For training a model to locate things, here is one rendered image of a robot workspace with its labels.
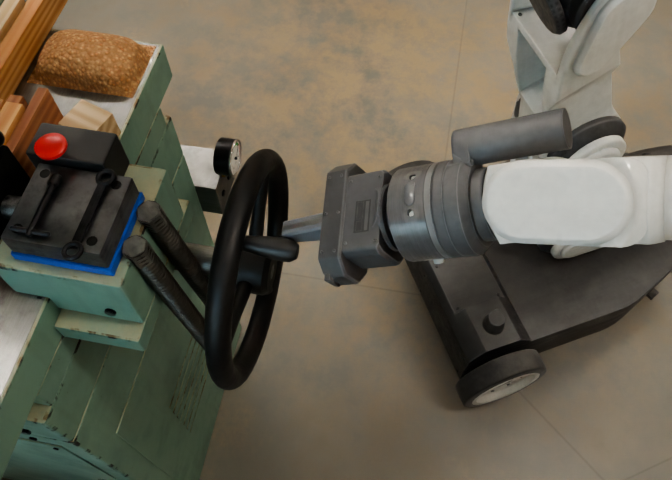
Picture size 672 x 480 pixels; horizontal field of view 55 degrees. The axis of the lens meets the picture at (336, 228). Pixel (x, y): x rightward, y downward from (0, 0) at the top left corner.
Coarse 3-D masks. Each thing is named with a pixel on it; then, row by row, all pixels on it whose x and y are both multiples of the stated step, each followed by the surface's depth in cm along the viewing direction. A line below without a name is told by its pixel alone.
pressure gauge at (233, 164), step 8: (216, 144) 103; (224, 144) 103; (232, 144) 103; (240, 144) 107; (216, 152) 102; (224, 152) 102; (232, 152) 102; (240, 152) 108; (216, 160) 103; (224, 160) 102; (232, 160) 104; (240, 160) 108; (216, 168) 103; (224, 168) 103; (232, 168) 105; (224, 176) 109; (232, 176) 105
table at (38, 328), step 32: (32, 64) 83; (160, 64) 85; (32, 96) 80; (64, 96) 80; (96, 96) 80; (160, 96) 87; (128, 128) 79; (0, 288) 67; (0, 320) 65; (32, 320) 65; (64, 320) 68; (96, 320) 68; (0, 352) 64; (32, 352) 65; (0, 384) 62; (32, 384) 66; (0, 416) 61; (0, 448) 62
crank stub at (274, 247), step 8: (248, 240) 66; (256, 240) 66; (264, 240) 66; (272, 240) 66; (280, 240) 66; (288, 240) 66; (248, 248) 66; (256, 248) 66; (264, 248) 66; (272, 248) 66; (280, 248) 66; (288, 248) 66; (296, 248) 66; (264, 256) 67; (272, 256) 66; (280, 256) 66; (288, 256) 66; (296, 256) 66
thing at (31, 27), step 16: (32, 0) 83; (48, 0) 85; (64, 0) 88; (32, 16) 82; (48, 16) 85; (16, 32) 80; (32, 32) 82; (48, 32) 86; (0, 48) 79; (16, 48) 80; (32, 48) 83; (0, 64) 78; (16, 64) 80; (0, 80) 78; (16, 80) 81; (0, 96) 78
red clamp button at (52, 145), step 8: (48, 136) 61; (56, 136) 61; (40, 144) 61; (48, 144) 61; (56, 144) 61; (64, 144) 61; (40, 152) 60; (48, 152) 60; (56, 152) 61; (64, 152) 61
